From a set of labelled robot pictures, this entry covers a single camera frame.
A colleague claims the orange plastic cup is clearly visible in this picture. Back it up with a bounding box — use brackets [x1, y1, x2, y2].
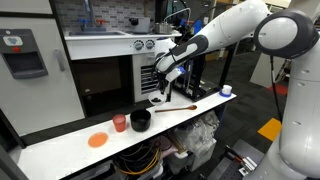
[112, 114, 127, 133]

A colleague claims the yellow cable bundle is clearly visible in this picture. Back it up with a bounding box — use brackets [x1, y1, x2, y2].
[113, 143, 162, 176]

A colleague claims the grey metal base plate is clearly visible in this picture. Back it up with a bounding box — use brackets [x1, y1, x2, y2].
[206, 139, 267, 180]

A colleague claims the grey toy appliance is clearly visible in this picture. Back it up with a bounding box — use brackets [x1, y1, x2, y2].
[128, 17, 152, 35]

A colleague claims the white plastic container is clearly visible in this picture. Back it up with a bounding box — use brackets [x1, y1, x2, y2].
[166, 138, 218, 175]

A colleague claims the silver toy pot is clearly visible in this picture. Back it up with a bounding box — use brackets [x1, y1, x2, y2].
[153, 21, 175, 35]

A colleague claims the blue box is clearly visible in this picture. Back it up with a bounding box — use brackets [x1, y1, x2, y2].
[193, 19, 204, 35]

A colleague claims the toy sink faucet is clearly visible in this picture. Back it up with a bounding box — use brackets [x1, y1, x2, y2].
[77, 0, 108, 33]

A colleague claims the white panel board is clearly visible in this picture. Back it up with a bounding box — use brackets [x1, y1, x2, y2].
[249, 53, 291, 89]

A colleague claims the orange round disc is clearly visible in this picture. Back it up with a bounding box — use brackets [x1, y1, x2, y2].
[87, 131, 109, 149]

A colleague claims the white toy play kitchen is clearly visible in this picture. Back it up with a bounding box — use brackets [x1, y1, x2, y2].
[0, 0, 184, 149]

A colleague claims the clear plastic bag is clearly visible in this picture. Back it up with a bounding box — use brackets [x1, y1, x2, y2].
[171, 110, 221, 158]

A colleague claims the small white bowl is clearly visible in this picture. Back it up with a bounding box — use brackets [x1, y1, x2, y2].
[147, 90, 168, 107]

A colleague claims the grey toy stove knob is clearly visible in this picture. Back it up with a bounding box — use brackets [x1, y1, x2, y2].
[144, 39, 156, 51]
[133, 39, 145, 52]

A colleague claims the wooden spoon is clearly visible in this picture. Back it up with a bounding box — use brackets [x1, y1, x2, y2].
[154, 104, 198, 114]

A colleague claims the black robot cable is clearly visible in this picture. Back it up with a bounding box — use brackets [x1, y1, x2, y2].
[268, 54, 285, 123]

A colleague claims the black cup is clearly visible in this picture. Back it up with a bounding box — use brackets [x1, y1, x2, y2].
[129, 109, 152, 133]

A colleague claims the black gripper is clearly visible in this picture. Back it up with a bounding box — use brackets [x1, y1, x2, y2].
[156, 70, 173, 103]

